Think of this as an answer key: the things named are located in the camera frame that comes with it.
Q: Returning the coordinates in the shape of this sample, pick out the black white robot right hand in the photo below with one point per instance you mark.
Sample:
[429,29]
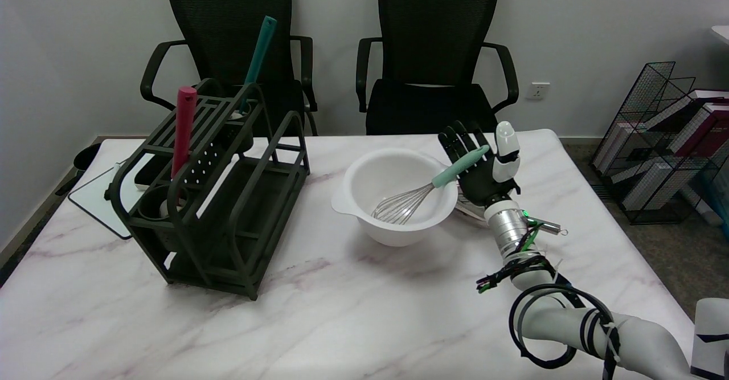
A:
[481,178]

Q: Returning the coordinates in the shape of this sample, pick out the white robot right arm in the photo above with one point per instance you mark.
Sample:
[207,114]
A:
[507,226]

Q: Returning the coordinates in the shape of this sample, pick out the stainless steel scoop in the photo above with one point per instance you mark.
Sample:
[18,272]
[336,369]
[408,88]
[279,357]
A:
[549,227]

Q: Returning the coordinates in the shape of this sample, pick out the white plastic mixing bowl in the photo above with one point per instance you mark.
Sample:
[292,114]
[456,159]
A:
[370,178]

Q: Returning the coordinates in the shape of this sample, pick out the white book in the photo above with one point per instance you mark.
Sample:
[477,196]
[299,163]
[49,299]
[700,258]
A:
[618,143]

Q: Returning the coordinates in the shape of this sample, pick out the black mesh office chair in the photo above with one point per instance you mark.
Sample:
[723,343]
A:
[433,27]
[228,15]

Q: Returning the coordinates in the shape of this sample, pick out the dark maroon book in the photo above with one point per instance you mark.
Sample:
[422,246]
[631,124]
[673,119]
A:
[706,132]

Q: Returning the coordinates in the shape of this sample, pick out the white desk corner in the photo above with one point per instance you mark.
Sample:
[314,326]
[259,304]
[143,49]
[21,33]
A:
[722,32]

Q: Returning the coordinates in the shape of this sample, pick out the dark green utensil rack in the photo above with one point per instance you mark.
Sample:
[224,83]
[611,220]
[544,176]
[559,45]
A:
[154,243]

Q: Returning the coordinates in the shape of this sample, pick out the white board with black rim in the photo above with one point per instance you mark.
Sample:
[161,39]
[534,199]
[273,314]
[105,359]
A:
[94,197]

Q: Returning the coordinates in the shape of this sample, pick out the black object on floor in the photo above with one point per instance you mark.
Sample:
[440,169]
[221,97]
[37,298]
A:
[85,156]

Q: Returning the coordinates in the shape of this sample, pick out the white wall socket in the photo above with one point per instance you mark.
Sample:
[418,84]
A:
[537,90]

